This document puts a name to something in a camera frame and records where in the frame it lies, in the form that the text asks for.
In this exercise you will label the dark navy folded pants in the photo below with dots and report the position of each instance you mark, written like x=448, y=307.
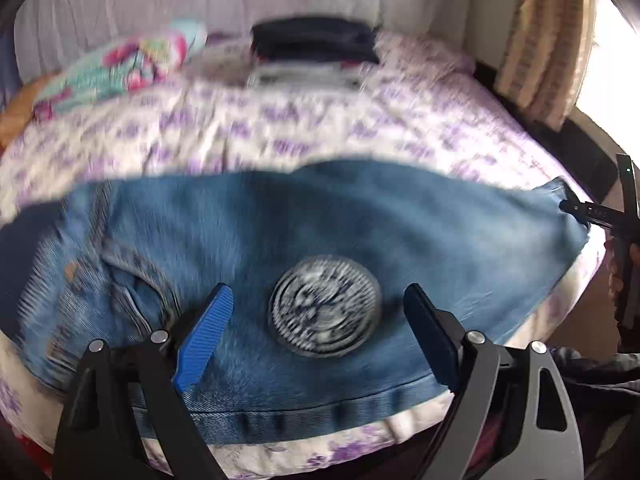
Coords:
x=315, y=40

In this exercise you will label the purple floral bedsheet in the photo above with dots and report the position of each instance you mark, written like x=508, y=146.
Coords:
x=300, y=127

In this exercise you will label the orange cloth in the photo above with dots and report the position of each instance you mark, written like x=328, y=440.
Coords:
x=20, y=110

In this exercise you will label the grey folded garment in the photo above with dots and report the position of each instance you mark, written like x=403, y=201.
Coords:
x=300, y=76

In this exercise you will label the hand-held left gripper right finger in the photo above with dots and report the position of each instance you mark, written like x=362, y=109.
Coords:
x=434, y=345

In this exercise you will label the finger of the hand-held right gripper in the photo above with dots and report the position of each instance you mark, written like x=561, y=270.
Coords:
x=595, y=212

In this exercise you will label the beige checked curtain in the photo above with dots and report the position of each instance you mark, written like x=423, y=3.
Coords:
x=545, y=35

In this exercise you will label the person's right hand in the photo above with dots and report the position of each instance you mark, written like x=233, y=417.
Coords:
x=614, y=272

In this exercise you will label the dark bed frame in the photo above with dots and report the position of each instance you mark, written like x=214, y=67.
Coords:
x=565, y=135

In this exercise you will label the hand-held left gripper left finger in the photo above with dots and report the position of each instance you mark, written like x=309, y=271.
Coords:
x=205, y=332

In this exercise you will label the person's dark clothing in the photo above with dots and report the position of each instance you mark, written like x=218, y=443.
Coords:
x=600, y=400

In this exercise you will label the blue denim pants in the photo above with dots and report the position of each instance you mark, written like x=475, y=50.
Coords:
x=300, y=220

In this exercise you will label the colourful floral pillow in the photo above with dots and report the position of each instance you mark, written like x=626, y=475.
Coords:
x=115, y=75

